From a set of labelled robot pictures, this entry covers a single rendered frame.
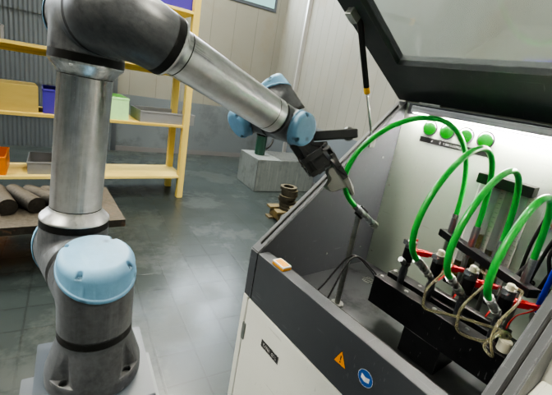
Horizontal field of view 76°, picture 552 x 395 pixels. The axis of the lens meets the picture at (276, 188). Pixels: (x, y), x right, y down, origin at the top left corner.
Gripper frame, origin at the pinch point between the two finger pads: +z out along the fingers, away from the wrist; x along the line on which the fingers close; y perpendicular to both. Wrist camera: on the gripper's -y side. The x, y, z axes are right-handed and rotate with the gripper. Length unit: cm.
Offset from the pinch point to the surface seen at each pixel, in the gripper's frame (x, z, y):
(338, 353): 14.9, 26.7, 25.6
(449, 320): 13.6, 35.9, 0.3
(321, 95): -455, -57, -117
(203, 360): -89, 48, 100
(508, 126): -3.4, 10.7, -45.6
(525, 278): 16.1, 35.9, -18.5
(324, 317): 11.2, 19.6, 23.9
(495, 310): 23.9, 32.4, -6.6
